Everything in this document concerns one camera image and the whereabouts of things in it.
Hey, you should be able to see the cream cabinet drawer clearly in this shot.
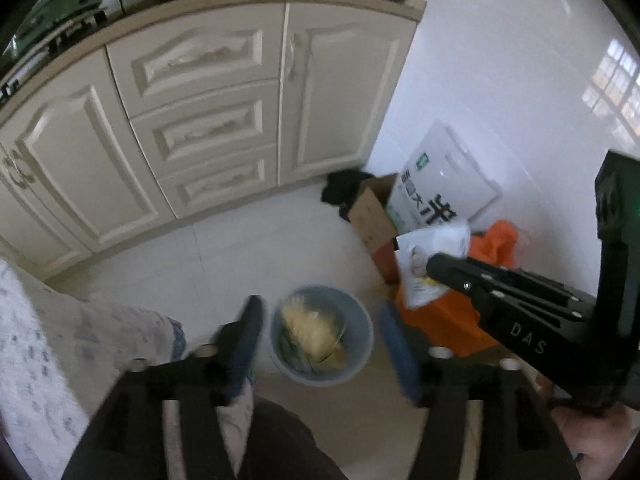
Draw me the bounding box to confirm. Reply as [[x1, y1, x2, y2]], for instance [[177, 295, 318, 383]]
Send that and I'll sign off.
[[130, 79, 279, 177], [105, 1, 282, 114], [159, 145, 279, 219]]

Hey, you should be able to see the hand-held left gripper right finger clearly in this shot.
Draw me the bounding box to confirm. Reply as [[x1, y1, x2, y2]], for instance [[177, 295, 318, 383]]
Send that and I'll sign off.
[[377, 305, 581, 480]]

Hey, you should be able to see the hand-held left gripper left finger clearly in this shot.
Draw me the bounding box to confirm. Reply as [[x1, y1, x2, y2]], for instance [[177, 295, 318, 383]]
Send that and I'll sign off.
[[62, 295, 266, 480]]

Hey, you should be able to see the white rice bag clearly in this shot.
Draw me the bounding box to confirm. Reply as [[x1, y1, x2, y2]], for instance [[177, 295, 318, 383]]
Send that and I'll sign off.
[[386, 119, 504, 237]]

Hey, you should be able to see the orange plastic bag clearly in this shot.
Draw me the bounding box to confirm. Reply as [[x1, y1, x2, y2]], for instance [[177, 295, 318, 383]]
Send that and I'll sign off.
[[391, 219, 532, 357]]

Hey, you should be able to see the white printed snack packet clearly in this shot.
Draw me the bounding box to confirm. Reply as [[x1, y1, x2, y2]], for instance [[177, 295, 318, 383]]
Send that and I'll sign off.
[[394, 219, 474, 311]]

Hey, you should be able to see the green electric cooking pot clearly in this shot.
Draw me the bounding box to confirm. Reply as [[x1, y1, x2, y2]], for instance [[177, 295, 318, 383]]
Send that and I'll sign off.
[[9, 0, 104, 44]]

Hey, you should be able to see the person's dark trouser leg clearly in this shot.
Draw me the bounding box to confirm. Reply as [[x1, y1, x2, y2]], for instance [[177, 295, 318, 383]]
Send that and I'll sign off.
[[239, 396, 347, 480]]

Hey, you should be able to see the black cloth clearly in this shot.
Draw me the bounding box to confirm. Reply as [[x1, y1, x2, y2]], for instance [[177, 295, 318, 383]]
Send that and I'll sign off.
[[319, 169, 377, 222]]

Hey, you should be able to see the grey blue trash bin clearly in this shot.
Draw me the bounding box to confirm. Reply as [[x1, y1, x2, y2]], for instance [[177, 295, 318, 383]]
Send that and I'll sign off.
[[269, 284, 376, 388]]

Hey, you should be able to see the black glass gas stove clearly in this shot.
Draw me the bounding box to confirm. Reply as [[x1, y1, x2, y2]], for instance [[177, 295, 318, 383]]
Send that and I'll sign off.
[[0, 6, 109, 107]]

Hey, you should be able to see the person's right hand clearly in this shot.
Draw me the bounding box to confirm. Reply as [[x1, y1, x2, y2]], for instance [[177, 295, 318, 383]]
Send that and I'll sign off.
[[550, 401, 640, 480]]

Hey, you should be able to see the brown cardboard box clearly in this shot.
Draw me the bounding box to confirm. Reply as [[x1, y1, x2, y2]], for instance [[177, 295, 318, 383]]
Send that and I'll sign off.
[[346, 173, 402, 282]]

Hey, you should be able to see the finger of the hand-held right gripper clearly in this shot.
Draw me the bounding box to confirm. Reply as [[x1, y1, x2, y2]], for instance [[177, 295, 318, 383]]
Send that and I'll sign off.
[[426, 252, 597, 312], [449, 284, 572, 322]]

